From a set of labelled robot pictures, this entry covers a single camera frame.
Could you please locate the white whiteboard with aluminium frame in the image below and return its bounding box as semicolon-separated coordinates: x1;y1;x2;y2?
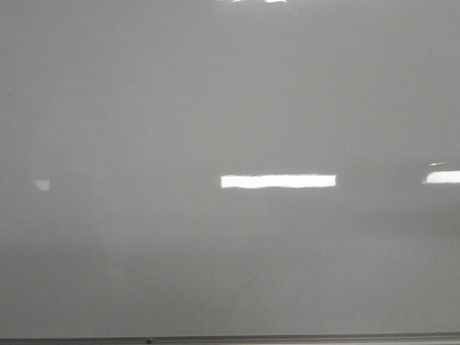
1;1;459;338

